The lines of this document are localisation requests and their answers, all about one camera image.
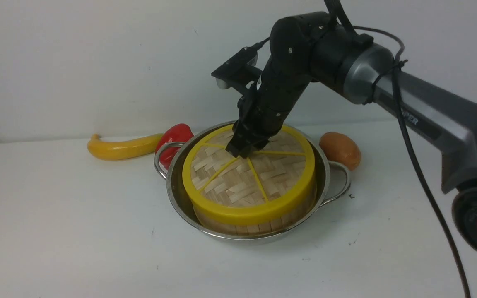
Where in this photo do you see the black right camera cable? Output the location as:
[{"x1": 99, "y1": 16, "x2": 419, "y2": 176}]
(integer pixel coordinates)
[{"x1": 247, "y1": 0, "x2": 472, "y2": 298}]

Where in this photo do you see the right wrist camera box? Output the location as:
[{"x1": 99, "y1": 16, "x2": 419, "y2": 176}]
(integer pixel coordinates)
[{"x1": 211, "y1": 46, "x2": 262, "y2": 95}]

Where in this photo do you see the yellow bamboo steamer basket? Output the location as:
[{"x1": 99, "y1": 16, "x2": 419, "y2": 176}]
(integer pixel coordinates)
[{"x1": 193, "y1": 186, "x2": 317, "y2": 236}]

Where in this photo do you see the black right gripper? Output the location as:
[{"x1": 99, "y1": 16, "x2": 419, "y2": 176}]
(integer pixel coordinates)
[{"x1": 226, "y1": 83, "x2": 284, "y2": 158}]

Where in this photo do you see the yellow rimmed woven steamer lid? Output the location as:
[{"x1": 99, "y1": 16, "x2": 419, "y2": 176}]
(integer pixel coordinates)
[{"x1": 181, "y1": 124, "x2": 316, "y2": 225}]

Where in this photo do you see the yellow squash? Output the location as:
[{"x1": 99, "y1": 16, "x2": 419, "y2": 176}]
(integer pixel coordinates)
[{"x1": 87, "y1": 134, "x2": 164, "y2": 161}]

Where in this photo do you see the red bell pepper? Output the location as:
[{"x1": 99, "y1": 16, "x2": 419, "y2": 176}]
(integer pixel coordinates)
[{"x1": 155, "y1": 124, "x2": 194, "y2": 170}]

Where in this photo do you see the brown potato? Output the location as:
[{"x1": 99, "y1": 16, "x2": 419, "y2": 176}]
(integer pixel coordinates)
[{"x1": 319, "y1": 132, "x2": 361, "y2": 171}]

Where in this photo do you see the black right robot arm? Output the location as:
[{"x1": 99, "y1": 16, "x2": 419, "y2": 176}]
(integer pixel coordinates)
[{"x1": 212, "y1": 12, "x2": 477, "y2": 251}]

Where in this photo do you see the stainless steel pot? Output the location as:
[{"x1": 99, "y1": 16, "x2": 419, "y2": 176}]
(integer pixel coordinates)
[{"x1": 154, "y1": 122, "x2": 352, "y2": 241}]

